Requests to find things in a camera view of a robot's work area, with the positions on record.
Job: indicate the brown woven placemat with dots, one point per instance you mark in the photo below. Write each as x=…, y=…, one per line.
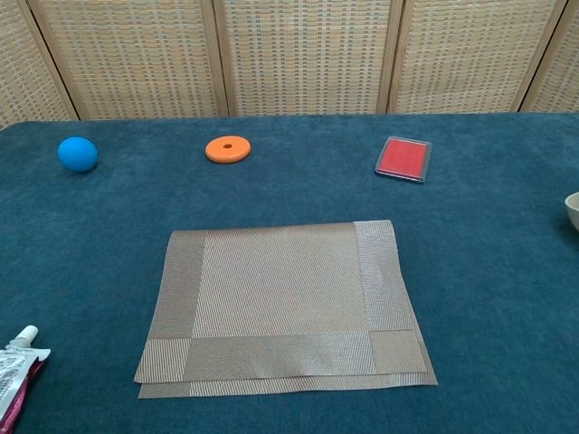
x=280, y=294

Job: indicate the beige bowl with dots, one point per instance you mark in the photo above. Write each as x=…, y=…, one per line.
x=574, y=212

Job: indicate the orange disc with hole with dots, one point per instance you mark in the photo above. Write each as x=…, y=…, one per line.
x=237, y=154

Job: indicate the red pad in clear case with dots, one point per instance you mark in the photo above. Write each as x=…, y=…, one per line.
x=403, y=159

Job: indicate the woven rattan folding screen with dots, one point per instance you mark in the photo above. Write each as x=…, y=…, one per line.
x=294, y=54

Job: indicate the teal table cloth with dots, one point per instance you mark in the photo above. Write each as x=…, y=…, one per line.
x=90, y=271

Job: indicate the blue ball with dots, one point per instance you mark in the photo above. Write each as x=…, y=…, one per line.
x=78, y=154

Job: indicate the silver drink pouch white cap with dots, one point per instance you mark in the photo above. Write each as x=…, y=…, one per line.
x=13, y=380

